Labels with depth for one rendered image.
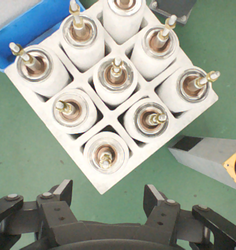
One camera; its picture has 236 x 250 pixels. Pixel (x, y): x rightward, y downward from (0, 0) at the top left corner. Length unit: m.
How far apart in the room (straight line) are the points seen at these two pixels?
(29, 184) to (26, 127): 0.19
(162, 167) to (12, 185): 0.52
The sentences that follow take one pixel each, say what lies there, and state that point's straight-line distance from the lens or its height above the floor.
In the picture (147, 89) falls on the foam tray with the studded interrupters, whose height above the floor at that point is 0.18.
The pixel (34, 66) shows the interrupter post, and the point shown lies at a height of 0.27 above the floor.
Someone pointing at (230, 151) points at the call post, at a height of 0.30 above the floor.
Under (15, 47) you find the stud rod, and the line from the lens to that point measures 0.34.
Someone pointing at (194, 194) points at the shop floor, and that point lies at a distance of 0.73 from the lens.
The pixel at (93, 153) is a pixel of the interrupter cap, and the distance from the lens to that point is 0.37.
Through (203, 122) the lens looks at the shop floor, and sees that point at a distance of 0.71.
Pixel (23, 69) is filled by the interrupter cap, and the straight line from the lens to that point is 0.42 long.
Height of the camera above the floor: 0.62
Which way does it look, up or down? 87 degrees down
